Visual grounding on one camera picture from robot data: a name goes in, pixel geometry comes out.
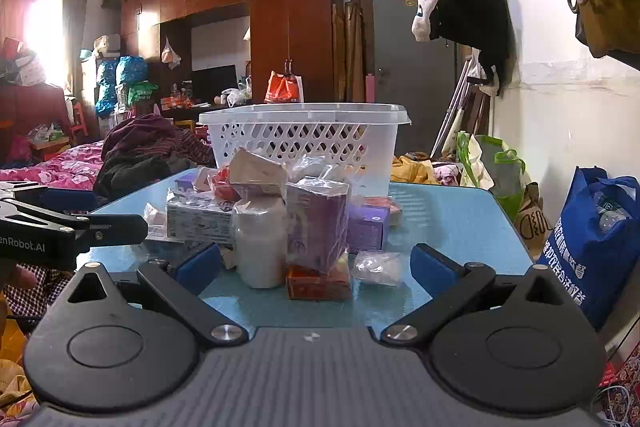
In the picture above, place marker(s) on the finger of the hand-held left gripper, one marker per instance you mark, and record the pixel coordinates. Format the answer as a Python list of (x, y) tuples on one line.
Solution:
[(65, 200), (115, 229)]

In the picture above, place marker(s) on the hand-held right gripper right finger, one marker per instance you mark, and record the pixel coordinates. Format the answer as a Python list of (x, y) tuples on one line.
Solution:
[(432, 267)]

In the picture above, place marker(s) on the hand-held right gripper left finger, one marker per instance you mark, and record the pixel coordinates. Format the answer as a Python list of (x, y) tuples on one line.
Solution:
[(200, 264)]

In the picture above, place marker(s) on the small white pack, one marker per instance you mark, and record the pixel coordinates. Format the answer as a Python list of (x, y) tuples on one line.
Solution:
[(155, 219)]

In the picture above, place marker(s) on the grey white box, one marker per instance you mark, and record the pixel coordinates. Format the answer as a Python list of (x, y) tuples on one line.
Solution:
[(200, 222)]

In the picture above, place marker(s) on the clear bag of white contents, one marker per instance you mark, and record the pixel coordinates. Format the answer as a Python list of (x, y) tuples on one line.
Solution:
[(377, 267)]

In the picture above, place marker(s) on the white bottle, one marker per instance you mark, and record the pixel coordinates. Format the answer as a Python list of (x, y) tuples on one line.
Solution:
[(260, 247)]

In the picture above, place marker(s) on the red packet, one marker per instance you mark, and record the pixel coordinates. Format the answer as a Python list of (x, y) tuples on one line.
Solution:
[(222, 187)]

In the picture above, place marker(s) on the pale box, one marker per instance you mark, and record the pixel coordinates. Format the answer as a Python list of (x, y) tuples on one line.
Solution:
[(257, 172)]

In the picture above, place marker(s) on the red orange box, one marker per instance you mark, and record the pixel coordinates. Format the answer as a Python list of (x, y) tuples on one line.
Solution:
[(320, 284)]

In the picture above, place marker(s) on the patterned purple box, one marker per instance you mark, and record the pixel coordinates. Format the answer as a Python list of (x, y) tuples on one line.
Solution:
[(317, 227)]

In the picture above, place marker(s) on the clear plastic bag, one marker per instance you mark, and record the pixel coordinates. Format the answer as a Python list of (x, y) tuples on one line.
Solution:
[(315, 169)]

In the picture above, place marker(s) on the white plastic basket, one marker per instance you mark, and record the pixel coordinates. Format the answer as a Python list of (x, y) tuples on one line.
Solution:
[(305, 137)]

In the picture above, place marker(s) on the pink floral bedspread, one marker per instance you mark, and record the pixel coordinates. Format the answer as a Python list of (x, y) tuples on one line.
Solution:
[(55, 172)]

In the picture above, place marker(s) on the checked cloth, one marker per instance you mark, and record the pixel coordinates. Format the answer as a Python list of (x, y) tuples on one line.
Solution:
[(40, 297)]

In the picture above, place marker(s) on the pile of dark clothes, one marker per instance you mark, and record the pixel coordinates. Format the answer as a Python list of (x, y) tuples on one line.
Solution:
[(145, 147)]

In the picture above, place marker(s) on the yellow cloth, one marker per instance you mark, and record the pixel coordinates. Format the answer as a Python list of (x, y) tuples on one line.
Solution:
[(415, 171)]

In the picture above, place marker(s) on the brown paper bag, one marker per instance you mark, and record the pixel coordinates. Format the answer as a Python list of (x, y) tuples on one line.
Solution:
[(535, 227)]

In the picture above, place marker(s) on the green and white bag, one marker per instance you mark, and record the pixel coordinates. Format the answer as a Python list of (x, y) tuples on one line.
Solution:
[(505, 177)]

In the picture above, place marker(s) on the green shopping bag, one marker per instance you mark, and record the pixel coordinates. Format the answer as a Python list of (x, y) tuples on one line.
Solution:
[(144, 93)]

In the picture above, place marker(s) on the blue mesh bags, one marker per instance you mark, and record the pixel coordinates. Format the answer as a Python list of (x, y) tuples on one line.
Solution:
[(120, 77)]

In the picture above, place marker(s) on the blue tote bag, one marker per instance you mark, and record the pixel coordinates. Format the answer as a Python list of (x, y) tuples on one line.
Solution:
[(575, 257)]

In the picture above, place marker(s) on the window curtain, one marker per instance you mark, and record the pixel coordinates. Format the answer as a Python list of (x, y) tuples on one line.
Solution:
[(74, 42)]

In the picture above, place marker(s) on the metal crutches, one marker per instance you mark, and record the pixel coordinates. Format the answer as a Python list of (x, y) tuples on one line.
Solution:
[(450, 107)]

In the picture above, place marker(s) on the black television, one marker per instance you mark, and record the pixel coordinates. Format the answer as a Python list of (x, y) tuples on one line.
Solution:
[(215, 82)]

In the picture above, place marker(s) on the hanging white plastic bag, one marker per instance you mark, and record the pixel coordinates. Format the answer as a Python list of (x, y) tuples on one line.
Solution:
[(171, 54)]

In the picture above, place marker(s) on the clear plastic bottle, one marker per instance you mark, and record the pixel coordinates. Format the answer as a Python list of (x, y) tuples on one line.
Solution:
[(610, 212)]

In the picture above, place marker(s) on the pink stick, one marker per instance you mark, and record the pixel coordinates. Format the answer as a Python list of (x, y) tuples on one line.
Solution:
[(370, 88)]

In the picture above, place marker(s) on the orange and white plastic bag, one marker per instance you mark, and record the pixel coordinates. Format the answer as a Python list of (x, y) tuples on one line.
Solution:
[(282, 89)]

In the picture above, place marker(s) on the grey door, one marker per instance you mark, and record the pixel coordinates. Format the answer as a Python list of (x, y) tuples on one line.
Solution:
[(400, 57)]

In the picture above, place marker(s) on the wooden boards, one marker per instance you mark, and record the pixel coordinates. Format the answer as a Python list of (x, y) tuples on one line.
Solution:
[(350, 57)]

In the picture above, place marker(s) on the brown wooden wardrobe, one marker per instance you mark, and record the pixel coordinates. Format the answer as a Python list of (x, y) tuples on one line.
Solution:
[(290, 32)]

